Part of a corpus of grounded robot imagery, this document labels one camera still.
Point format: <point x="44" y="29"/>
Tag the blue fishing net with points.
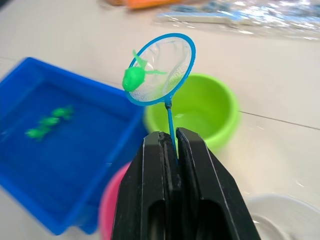
<point x="191" y="60"/>

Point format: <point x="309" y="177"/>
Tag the orange object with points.
<point x="147" y="3"/>

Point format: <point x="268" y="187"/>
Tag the clear plastic packaging bag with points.
<point x="240" y="17"/>

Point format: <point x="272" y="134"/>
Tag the blue plastic tub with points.
<point x="57" y="150"/>

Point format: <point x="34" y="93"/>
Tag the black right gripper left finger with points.
<point x="140" y="190"/>

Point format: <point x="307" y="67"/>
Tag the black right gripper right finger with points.
<point x="212" y="190"/>

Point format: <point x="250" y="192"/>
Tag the green toy fish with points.
<point x="63" y="111"/>
<point x="35" y="133"/>
<point x="133" y="78"/>
<point x="48" y="121"/>

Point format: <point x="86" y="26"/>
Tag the white plastic cup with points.
<point x="282" y="217"/>

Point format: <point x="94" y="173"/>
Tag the green plastic bucket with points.
<point x="212" y="105"/>

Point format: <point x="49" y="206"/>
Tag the pink plastic bucket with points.
<point x="110" y="200"/>

